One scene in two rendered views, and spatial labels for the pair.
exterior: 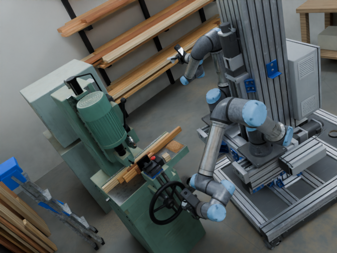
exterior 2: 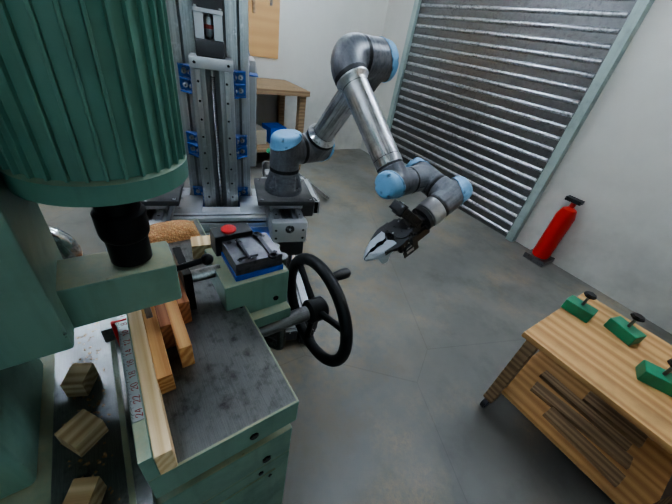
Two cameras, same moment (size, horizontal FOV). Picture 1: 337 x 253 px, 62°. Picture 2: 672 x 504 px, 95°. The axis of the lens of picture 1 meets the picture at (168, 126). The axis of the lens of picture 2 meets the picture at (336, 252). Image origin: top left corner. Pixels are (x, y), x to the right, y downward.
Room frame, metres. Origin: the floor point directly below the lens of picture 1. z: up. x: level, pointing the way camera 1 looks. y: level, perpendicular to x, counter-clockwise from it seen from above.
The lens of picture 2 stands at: (1.26, 0.72, 1.38)
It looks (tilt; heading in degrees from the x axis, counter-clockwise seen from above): 35 degrees down; 258
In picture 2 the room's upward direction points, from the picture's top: 10 degrees clockwise
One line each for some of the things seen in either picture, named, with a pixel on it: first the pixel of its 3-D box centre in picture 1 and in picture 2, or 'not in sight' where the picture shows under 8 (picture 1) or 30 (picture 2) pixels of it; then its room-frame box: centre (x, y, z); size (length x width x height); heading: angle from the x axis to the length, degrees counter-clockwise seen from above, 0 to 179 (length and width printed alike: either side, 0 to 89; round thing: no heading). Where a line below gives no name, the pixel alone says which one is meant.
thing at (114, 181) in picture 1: (138, 161); (133, 302); (1.52, 0.29, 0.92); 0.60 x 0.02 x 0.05; 117
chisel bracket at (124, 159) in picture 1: (124, 157); (123, 284); (1.49, 0.35, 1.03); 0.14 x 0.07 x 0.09; 27
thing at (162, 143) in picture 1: (151, 153); (138, 268); (1.55, 0.19, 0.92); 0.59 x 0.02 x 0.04; 117
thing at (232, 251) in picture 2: (153, 165); (246, 247); (1.34, 0.18, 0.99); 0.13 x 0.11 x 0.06; 117
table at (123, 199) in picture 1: (152, 173); (208, 302); (1.41, 0.23, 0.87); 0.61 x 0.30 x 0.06; 117
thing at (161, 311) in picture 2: (140, 163); (157, 298); (1.49, 0.28, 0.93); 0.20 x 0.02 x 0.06; 117
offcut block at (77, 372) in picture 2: not in sight; (80, 379); (1.60, 0.37, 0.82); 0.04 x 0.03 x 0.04; 93
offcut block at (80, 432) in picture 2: not in sight; (82, 432); (1.55, 0.46, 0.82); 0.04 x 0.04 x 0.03; 62
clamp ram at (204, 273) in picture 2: (146, 164); (200, 274); (1.42, 0.23, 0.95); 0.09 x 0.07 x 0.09; 117
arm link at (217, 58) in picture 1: (220, 66); not in sight; (1.81, -0.52, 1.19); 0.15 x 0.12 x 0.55; 114
